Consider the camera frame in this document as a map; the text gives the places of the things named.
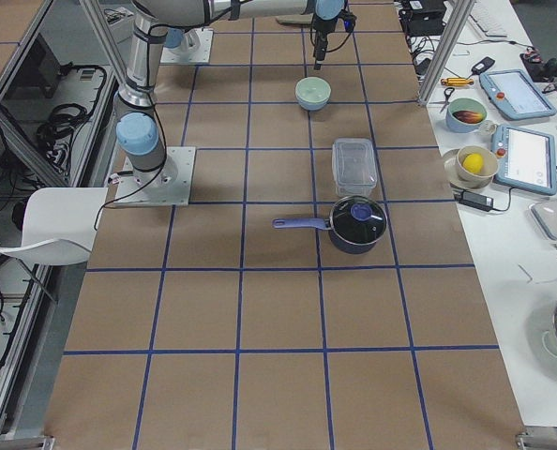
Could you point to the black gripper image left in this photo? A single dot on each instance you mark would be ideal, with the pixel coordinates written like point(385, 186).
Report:
point(322, 29)

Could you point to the green bowl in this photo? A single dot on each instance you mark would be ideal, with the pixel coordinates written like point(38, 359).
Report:
point(313, 88)

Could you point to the silver robot arm image left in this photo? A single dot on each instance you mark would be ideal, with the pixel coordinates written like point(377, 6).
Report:
point(174, 24)

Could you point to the blue bowl with fruit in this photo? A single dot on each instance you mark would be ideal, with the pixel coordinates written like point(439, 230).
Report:
point(465, 115)

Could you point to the cream bowl with lemon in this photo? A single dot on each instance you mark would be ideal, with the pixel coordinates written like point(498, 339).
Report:
point(470, 167)

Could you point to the clear plastic food container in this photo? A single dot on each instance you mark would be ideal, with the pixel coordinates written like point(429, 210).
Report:
point(354, 167)

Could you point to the scissors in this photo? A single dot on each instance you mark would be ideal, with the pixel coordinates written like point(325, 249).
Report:
point(448, 93)

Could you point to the dark blue saucepan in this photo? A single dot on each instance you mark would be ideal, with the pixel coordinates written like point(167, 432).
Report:
point(355, 224)

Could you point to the blue teach pendant far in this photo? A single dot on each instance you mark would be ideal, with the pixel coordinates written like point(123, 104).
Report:
point(514, 95)

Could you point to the blue teach pendant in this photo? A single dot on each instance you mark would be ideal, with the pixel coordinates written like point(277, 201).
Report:
point(526, 158)
point(514, 95)

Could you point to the black power adapter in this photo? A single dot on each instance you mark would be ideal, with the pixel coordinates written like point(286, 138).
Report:
point(474, 200)

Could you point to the blue teach pendant near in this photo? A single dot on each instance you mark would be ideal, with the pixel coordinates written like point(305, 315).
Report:
point(526, 158)

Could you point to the white chair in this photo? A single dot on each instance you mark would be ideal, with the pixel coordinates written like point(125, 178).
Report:
point(59, 226)

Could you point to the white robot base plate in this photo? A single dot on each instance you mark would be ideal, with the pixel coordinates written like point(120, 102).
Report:
point(170, 187)
point(187, 48)

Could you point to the yellow handled screwdriver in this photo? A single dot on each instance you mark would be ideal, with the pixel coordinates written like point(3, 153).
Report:
point(456, 82)

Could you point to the aluminium frame post right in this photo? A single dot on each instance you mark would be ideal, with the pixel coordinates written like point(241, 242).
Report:
point(454, 26)

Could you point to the aluminium frame post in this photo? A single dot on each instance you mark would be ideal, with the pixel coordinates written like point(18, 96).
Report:
point(454, 26)
point(98, 21)

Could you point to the aluminium frame post left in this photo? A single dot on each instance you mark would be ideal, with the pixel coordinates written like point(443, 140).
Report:
point(98, 21)

